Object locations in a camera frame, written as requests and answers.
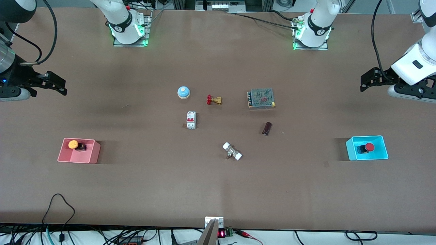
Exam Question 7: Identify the yellow push button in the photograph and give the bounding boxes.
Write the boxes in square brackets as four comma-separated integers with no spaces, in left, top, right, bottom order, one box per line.
[68,140,88,152]

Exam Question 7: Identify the cyan plastic bin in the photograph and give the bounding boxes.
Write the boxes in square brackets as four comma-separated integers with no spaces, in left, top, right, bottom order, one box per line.
[345,135,389,161]

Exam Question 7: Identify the pink plastic bin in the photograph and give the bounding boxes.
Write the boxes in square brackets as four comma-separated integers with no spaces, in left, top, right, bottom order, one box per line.
[57,138,101,164]

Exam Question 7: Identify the metal mesh power supply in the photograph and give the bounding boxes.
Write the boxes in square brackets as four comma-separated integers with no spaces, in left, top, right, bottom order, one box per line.
[247,88,276,110]

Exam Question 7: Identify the metal fitting white caps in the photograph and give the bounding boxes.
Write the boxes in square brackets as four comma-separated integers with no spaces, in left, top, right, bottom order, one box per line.
[222,142,243,161]

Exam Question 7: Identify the orange power strip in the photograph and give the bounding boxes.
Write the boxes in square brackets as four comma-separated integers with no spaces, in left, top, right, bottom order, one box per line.
[118,236,145,245]

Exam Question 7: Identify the red alligator clip lead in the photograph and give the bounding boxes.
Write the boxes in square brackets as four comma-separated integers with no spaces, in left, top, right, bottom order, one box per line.
[235,230,264,245]

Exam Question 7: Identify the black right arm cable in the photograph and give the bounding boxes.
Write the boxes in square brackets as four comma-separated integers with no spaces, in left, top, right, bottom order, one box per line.
[5,0,58,65]

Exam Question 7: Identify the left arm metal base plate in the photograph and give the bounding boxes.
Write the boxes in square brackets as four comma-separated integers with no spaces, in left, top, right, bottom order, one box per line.
[292,16,329,51]

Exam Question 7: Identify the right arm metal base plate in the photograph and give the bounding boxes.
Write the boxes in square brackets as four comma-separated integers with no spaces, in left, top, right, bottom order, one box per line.
[112,10,153,47]

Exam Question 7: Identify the black cable across table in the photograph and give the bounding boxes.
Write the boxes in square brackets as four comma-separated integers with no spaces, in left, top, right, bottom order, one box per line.
[228,10,300,30]

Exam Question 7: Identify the thin black looped cable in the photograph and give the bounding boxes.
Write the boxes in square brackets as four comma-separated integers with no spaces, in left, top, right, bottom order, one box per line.
[42,193,76,226]

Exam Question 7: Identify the black coiled cable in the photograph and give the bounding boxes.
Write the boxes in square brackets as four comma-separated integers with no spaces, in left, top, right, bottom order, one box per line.
[345,230,378,242]

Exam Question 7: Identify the aluminium frame with white device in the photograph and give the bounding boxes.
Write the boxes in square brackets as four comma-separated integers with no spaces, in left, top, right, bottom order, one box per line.
[172,0,275,13]

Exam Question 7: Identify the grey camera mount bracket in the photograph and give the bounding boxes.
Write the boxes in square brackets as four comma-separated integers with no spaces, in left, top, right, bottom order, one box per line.
[197,216,224,245]

